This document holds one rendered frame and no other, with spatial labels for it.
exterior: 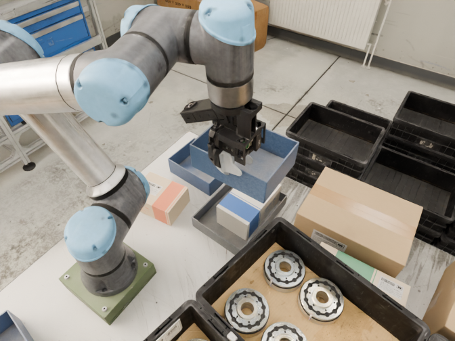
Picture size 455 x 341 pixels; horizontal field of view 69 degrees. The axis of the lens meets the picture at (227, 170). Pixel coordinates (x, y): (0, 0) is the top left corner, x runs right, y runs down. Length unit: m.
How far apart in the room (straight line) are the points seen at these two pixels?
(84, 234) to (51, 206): 1.48
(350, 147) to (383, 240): 0.86
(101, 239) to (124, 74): 0.49
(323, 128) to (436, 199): 0.64
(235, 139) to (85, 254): 0.45
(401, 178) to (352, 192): 0.84
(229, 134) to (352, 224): 0.53
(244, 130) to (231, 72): 0.12
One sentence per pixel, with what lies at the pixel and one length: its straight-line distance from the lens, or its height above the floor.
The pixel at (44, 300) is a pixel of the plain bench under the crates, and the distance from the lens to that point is 1.13.
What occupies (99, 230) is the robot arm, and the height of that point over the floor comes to 0.99.
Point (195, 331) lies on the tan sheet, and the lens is 0.85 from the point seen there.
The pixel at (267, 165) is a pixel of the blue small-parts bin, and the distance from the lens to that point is 0.80.
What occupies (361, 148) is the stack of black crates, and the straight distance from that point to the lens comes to 1.80.
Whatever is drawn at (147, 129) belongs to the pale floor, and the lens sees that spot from 2.61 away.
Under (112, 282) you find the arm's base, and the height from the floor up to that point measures 0.81.
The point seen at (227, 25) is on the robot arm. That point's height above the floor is 1.45.
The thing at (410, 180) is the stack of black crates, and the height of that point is 0.38.
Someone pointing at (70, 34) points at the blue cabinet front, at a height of 0.68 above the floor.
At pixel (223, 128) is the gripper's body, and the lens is 0.60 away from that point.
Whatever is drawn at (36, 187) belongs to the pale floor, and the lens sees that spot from 2.46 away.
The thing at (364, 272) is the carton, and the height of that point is 0.82.
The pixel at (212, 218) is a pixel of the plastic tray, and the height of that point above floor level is 0.70.
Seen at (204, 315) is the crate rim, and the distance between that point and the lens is 0.75.
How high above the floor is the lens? 1.64
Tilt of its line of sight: 47 degrees down
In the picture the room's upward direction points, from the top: straight up
